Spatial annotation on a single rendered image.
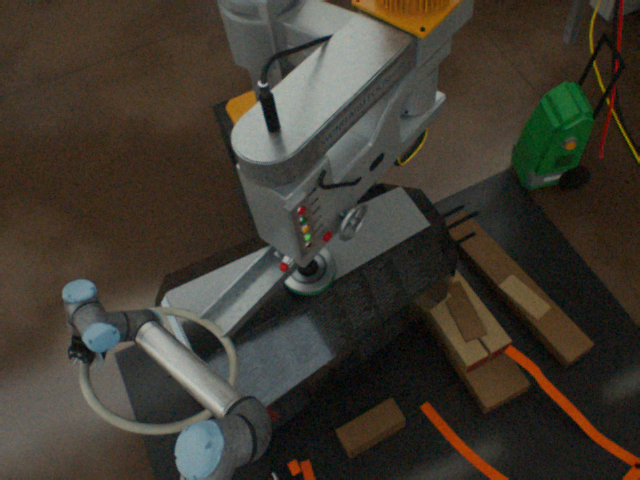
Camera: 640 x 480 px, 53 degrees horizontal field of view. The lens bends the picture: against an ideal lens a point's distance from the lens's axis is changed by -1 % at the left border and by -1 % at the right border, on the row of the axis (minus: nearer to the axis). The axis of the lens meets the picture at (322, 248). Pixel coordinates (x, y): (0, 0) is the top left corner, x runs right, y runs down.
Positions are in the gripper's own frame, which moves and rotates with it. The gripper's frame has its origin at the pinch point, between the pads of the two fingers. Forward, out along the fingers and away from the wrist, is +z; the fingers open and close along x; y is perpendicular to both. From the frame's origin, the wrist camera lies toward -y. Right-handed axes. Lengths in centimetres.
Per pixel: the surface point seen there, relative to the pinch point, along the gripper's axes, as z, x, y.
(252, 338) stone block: 17, 45, -39
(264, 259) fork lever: -18, 45, -47
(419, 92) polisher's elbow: -72, 85, -91
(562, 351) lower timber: 42, 183, -94
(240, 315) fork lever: -12.2, 42.4, -23.3
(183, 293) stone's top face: 16, 13, -52
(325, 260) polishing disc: -6, 66, -66
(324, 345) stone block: 22, 73, -48
